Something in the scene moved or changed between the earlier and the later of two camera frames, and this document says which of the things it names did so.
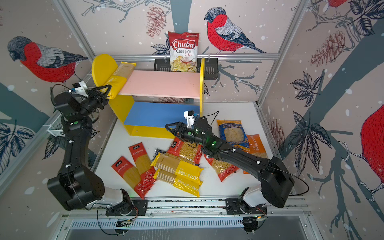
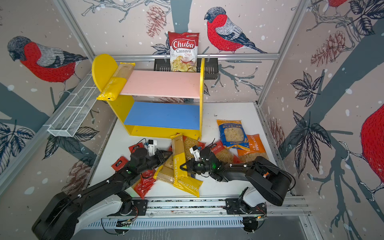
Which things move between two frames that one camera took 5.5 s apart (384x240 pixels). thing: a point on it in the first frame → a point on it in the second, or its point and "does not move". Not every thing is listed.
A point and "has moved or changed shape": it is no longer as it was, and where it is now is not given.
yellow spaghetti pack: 182,168 has moved or changed shape
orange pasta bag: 256,146 does not move
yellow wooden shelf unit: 151,100 does not move
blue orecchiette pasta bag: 233,132 does not move
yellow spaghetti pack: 118,79 does not move
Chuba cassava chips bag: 183,51 does not move
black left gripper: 99,97 → 160,156
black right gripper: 179,130 → 192,164
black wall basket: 211,67 does not move
